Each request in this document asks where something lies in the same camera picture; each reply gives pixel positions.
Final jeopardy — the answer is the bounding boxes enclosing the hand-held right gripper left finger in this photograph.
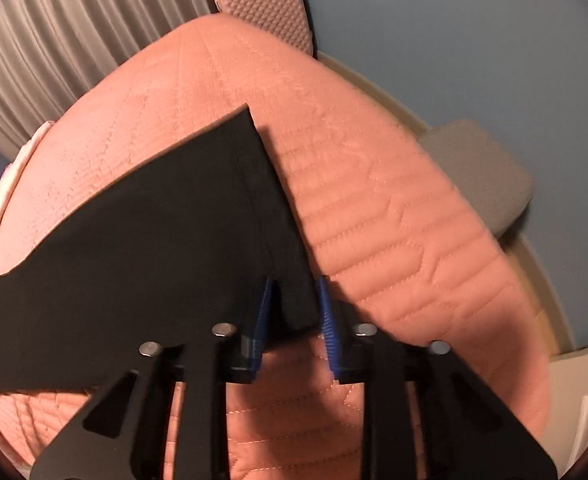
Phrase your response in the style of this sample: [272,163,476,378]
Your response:
[29,276,275,480]

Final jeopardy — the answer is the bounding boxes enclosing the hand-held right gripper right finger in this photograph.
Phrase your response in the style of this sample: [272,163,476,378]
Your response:
[315,275,559,480]

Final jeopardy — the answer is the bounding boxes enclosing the black pants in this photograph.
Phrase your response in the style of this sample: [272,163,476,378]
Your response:
[0,103,325,396]

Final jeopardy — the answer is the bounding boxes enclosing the pink quilted bedspread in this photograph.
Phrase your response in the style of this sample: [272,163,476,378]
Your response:
[0,12,552,480]

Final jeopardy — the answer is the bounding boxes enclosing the grey cushion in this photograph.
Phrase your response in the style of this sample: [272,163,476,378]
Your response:
[420,120,535,241]

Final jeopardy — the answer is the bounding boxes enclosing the white cabinet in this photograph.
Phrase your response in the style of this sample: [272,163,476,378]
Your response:
[544,345,588,480]

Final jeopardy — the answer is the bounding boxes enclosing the pale pink bed sheet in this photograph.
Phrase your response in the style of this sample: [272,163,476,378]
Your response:
[0,120,57,428]

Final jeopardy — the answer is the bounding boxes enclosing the pink textured suitcase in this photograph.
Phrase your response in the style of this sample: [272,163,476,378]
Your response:
[212,0,318,57]

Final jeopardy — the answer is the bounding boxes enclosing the white pleated curtain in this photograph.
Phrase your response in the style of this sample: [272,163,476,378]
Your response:
[0,0,220,161]

